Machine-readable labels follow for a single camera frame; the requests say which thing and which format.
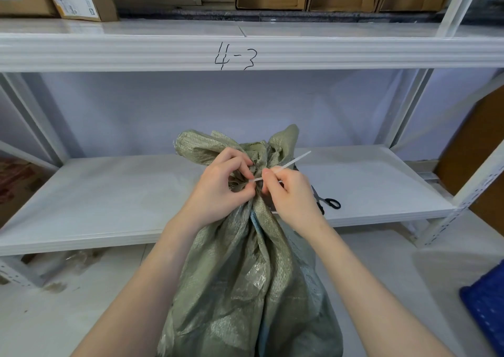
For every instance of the person's left hand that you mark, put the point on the person's left hand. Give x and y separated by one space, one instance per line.
212 195

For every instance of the person's right hand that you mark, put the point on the person's right hand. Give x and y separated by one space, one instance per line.
293 201

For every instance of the person's left thumb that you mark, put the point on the person's left thumb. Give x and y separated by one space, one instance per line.
245 193

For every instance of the person's right thumb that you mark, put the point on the person's right thumb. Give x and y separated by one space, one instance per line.
268 183

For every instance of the white zip tie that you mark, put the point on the white zip tie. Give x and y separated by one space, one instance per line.
291 163

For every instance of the green woven sack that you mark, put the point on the green woven sack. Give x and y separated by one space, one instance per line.
244 282

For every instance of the person's left forearm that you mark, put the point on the person's left forearm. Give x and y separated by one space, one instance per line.
137 289

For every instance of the person's right forearm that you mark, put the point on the person's right forearm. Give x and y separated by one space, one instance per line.
362 293

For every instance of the black scissors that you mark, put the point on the black scissors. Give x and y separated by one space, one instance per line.
330 202

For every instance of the white metal shelf rack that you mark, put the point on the white metal shelf rack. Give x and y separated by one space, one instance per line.
118 199

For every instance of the clear plastic scrap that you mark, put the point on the clear plastic scrap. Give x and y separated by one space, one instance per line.
73 266

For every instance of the brown cardboard sheet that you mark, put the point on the brown cardboard sheet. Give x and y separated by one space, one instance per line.
468 152

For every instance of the cardboard box with red print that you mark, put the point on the cardboard box with red print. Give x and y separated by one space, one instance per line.
19 189

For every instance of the blue plastic crate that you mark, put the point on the blue plastic crate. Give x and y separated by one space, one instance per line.
486 309

